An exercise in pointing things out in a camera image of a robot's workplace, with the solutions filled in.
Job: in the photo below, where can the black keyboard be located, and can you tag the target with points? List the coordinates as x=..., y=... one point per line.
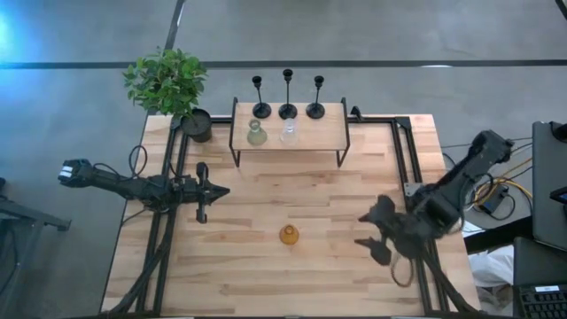
x=542, y=305

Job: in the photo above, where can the black laptop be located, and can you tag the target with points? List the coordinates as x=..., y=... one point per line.
x=549, y=177

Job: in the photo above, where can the black power adapter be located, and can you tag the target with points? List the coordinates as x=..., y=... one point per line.
x=495, y=199

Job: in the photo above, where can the clear glass candle holder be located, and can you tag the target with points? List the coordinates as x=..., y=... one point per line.
x=289, y=135

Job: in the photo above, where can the small black clamp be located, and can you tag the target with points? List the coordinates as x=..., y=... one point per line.
x=355, y=113

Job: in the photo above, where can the black aluminium table frame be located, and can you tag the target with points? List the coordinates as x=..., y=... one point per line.
x=401, y=120

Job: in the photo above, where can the black flat panel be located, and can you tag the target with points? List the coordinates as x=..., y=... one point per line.
x=540, y=261

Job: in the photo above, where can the black desk stand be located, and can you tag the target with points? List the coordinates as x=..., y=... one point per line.
x=40, y=218

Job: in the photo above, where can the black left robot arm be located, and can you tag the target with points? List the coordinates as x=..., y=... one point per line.
x=111, y=181

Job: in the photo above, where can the tallest black candlestick holder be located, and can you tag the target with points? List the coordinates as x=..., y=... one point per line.
x=288, y=111

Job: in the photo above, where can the green glass candle holder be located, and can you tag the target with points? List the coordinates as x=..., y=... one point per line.
x=257, y=136

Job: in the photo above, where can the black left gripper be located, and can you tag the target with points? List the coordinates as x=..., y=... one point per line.
x=201, y=190

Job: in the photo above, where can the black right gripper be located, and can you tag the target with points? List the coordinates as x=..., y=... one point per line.
x=398, y=235

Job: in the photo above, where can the green leafy plant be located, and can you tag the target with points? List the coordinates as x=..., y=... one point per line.
x=166, y=82

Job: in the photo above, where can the white bag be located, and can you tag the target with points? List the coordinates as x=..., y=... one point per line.
x=491, y=270

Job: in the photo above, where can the wooden shelf riser black legs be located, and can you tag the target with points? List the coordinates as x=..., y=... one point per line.
x=319, y=133

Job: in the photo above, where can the amber ribbed glass candle holder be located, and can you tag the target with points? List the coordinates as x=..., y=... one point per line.
x=289, y=235

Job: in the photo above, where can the black desk bar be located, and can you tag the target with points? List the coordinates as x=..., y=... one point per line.
x=496, y=237

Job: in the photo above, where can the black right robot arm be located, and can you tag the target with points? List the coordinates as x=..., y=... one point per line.
x=483, y=153

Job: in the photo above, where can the black plant pot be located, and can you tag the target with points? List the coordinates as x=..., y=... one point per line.
x=197, y=126

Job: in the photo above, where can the phone with blue screen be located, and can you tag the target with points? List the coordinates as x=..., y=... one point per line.
x=560, y=195

